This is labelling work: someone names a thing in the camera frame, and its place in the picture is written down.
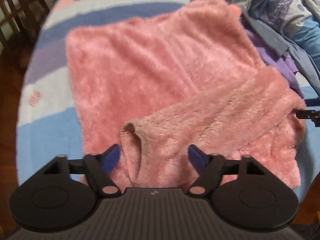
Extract striped printed duvet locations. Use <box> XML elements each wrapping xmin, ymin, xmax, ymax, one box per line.
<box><xmin>222</xmin><ymin>0</ymin><xmax>320</xmax><ymax>95</ymax></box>

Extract dark wooden chair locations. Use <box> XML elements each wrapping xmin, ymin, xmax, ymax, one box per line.
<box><xmin>0</xmin><ymin>0</ymin><xmax>55</xmax><ymax>46</ymax></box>

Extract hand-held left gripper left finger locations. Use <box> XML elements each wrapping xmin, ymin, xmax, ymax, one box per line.
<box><xmin>43</xmin><ymin>144</ymin><xmax>122</xmax><ymax>198</ymax></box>

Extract purple sweatshirt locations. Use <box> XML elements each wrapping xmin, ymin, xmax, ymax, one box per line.
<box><xmin>244</xmin><ymin>27</ymin><xmax>306</xmax><ymax>98</ymax></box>

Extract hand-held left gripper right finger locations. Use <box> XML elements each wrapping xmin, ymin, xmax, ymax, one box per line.
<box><xmin>186</xmin><ymin>144</ymin><xmax>266</xmax><ymax>198</ymax></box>

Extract pink fluffy sweater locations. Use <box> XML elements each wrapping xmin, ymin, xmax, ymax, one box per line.
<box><xmin>65</xmin><ymin>0</ymin><xmax>307</xmax><ymax>190</ymax></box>

